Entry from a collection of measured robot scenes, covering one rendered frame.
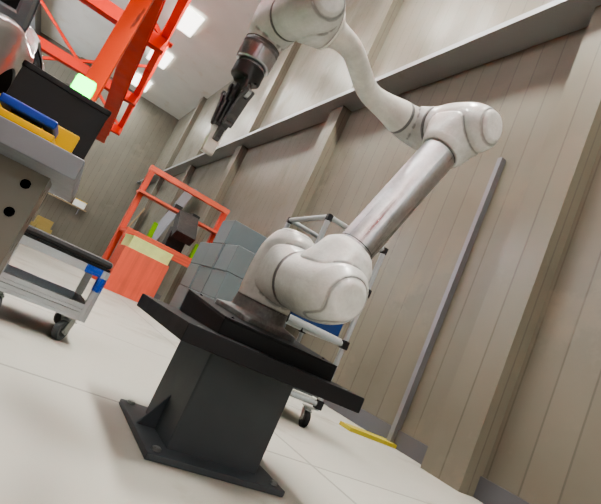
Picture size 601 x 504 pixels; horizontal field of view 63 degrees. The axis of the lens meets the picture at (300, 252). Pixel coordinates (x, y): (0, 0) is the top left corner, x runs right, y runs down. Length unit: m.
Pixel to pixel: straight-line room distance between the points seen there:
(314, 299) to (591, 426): 2.06
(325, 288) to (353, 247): 0.14
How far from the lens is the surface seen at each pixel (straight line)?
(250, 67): 1.22
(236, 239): 5.05
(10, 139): 0.71
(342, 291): 1.08
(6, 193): 0.84
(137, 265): 6.53
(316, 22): 1.11
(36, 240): 1.98
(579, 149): 3.56
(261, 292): 1.27
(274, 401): 1.29
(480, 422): 3.06
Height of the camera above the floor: 0.35
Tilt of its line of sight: 10 degrees up
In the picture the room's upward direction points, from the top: 25 degrees clockwise
